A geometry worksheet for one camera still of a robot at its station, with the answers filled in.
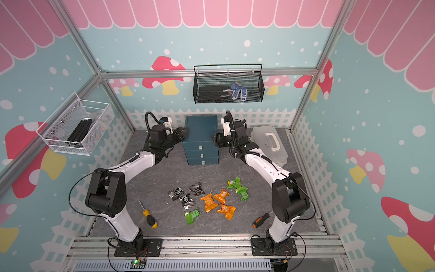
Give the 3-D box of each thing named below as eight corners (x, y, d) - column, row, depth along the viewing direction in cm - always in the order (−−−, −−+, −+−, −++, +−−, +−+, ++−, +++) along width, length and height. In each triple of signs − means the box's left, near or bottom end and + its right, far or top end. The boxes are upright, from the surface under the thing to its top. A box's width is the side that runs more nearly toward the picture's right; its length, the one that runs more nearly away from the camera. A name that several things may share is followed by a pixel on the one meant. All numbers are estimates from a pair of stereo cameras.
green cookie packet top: (226, 188, 94) (226, 186, 93) (226, 179, 98) (226, 177, 96) (241, 188, 94) (241, 186, 93) (240, 179, 98) (240, 177, 96)
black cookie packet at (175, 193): (168, 196, 92) (167, 195, 90) (177, 186, 95) (176, 184, 94) (174, 201, 90) (173, 200, 88) (183, 191, 94) (183, 189, 92)
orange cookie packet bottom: (216, 211, 86) (216, 210, 85) (223, 201, 90) (223, 199, 88) (230, 220, 84) (230, 219, 82) (236, 209, 87) (237, 208, 85)
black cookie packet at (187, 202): (184, 212, 86) (184, 211, 84) (177, 201, 90) (176, 199, 88) (196, 204, 89) (195, 203, 87) (188, 193, 92) (188, 191, 91)
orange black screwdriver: (254, 229, 81) (255, 227, 79) (251, 224, 82) (251, 223, 80) (273, 213, 86) (274, 212, 84) (269, 209, 87) (270, 208, 85)
